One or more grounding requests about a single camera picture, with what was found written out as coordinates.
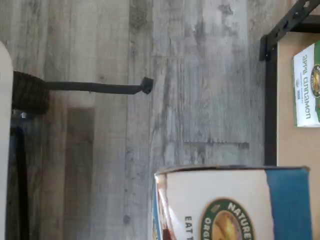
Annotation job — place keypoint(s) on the green apple cinnamon oatmeal box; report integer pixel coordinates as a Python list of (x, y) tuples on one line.
[(307, 95)]

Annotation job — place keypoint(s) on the blue Flax Plus oatmeal box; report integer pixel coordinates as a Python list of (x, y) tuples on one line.
[(225, 195)]

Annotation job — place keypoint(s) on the black metal shelf rack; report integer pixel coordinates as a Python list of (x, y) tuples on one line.
[(271, 100)]

